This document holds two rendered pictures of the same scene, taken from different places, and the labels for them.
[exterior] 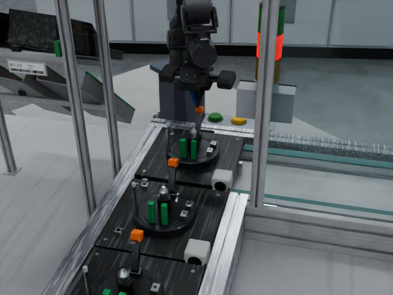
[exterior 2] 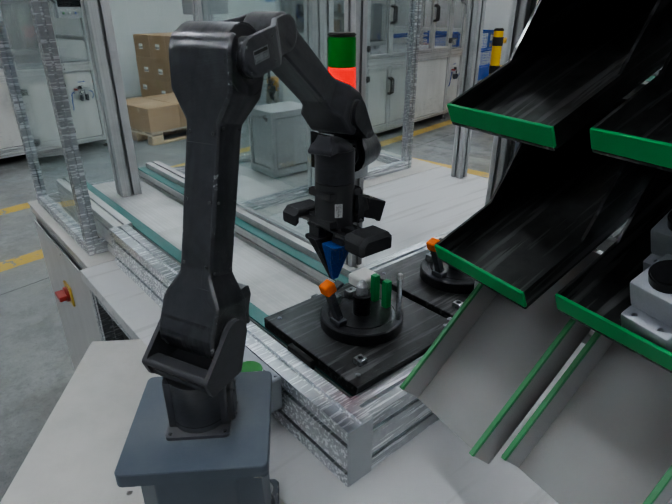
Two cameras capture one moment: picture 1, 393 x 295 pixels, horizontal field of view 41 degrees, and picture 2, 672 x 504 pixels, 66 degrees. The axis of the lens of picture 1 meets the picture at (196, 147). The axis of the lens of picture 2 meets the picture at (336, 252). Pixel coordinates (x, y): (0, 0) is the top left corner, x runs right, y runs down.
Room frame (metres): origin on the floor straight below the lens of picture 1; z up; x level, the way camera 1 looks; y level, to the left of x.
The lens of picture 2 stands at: (1.77, 0.41, 1.46)
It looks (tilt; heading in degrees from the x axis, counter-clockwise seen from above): 26 degrees down; 216
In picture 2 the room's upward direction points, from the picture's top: straight up
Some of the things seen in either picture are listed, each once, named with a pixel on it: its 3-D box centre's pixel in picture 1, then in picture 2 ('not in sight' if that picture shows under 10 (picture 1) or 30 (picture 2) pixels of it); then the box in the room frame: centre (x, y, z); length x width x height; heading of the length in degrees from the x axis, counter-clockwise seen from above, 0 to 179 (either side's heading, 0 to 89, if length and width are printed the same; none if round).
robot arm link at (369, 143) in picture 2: (202, 34); (346, 134); (1.15, -0.01, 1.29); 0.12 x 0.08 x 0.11; 9
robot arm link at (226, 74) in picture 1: (197, 66); (334, 207); (1.19, 0.00, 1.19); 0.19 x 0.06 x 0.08; 76
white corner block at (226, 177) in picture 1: (221, 181); (364, 282); (1.01, -0.06, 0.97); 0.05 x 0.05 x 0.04; 76
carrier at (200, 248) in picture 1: (164, 201); (457, 256); (0.89, 0.07, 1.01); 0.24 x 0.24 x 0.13; 76
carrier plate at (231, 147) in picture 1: (192, 157); (361, 326); (1.13, 0.01, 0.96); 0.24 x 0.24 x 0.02; 76
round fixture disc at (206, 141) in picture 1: (192, 151); (361, 316); (1.13, 0.01, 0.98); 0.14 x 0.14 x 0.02
